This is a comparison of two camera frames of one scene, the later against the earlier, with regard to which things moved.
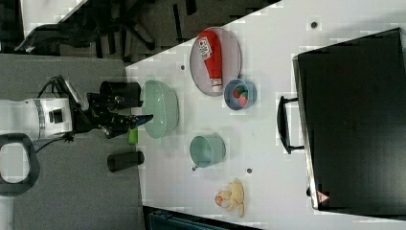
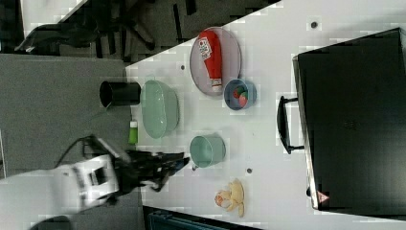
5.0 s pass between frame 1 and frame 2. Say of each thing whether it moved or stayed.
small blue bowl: stayed
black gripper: moved
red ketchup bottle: stayed
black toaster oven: stayed
